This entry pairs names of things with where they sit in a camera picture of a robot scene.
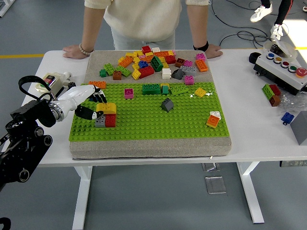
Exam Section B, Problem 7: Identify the clear plastic bag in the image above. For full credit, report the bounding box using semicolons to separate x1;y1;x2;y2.
279;92;307;113

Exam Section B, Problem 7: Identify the dark grey sloped brick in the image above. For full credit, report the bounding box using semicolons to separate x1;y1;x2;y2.
161;98;174;112
171;69;185;80

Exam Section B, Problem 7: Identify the person's left hand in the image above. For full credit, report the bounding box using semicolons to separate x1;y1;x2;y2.
205;44;224;59

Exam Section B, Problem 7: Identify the clear floor socket cover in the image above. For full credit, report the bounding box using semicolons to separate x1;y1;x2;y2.
204;176;227;195
202;162;223;172

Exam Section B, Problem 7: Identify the person's right hand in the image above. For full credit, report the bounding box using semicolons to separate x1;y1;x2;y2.
62;45;84;59

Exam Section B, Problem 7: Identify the round translucent lidded container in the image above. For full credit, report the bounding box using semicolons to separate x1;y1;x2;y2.
263;38;298;60

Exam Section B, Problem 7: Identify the white furniture frame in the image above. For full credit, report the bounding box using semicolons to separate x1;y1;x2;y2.
0;0;12;18

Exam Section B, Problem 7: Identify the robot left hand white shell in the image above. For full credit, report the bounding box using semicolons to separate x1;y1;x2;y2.
55;85;107;120

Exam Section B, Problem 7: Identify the grey eight-stud brick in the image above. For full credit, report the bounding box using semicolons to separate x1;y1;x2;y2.
94;115;106;128
179;65;198;76

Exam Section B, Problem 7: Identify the black ring roll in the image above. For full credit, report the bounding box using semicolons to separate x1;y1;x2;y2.
248;52;264;65

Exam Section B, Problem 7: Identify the background person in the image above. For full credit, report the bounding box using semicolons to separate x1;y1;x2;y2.
250;0;295;41

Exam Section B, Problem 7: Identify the under-table control panel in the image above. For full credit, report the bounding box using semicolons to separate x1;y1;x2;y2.
279;160;307;168

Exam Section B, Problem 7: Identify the lime green flat plate brick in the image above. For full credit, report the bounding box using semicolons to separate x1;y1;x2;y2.
169;84;190;96

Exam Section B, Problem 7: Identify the white push-button control box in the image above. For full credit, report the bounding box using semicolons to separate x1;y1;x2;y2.
254;51;307;96

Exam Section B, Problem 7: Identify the grey box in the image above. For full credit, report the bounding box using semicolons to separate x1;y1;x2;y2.
289;110;307;146

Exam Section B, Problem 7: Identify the black wristband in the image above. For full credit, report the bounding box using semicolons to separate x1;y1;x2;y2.
193;40;209;51

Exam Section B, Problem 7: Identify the green studded baseplate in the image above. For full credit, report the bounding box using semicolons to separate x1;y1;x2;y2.
69;81;230;141

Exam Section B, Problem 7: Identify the grey-brown cushion mat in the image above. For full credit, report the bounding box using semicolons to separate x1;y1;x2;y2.
69;49;233;160

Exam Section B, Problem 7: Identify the bead bracelet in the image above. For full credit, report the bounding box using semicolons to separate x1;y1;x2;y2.
78;43;94;57

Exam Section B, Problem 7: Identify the dark green eight-stud brick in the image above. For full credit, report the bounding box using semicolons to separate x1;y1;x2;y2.
150;55;165;72
142;83;162;95

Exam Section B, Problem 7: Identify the orange four-stud brick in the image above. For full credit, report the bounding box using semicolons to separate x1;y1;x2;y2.
206;115;220;128

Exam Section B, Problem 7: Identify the cream switch box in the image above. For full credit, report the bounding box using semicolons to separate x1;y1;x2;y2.
35;73;65;95

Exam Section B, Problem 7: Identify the lime green eight-stud brick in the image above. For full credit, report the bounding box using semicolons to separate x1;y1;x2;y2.
261;84;274;100
114;66;132;78
103;63;118;76

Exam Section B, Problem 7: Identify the yellow four-stud brick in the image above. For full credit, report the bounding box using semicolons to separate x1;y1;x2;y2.
194;87;207;98

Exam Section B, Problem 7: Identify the white table leg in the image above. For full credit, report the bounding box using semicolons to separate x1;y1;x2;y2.
236;161;265;225
71;165;94;230

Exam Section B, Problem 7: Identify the red building brick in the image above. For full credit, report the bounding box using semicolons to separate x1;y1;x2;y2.
269;84;282;96

